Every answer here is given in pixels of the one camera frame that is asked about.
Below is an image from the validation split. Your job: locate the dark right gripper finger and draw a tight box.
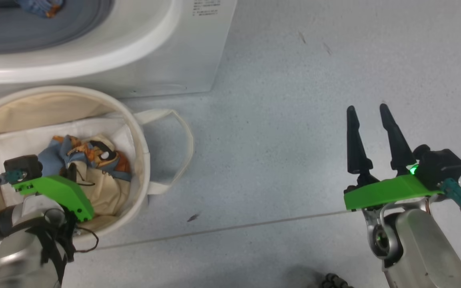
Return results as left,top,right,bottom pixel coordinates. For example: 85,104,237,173
379,103,417,177
347,105,380,187

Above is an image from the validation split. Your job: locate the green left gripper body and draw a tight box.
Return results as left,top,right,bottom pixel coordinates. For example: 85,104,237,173
13,175,95,223

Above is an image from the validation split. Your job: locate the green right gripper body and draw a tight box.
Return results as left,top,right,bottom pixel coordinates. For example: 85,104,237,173
343,174,445,212

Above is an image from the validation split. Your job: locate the cream and blue printed garment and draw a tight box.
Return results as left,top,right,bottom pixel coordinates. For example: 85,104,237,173
38,135,132,219

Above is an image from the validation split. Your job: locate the cream canvas laundry basket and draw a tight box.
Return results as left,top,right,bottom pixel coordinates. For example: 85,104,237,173
0,85,194,241

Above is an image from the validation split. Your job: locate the white washing machine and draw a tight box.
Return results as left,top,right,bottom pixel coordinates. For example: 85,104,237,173
0,0,238,111

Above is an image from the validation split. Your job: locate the left cable with teal plug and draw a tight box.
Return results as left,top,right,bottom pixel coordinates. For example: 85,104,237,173
0,170,26,280

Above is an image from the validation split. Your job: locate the black ribbed hose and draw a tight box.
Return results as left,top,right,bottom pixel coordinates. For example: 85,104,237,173
320,273,353,288

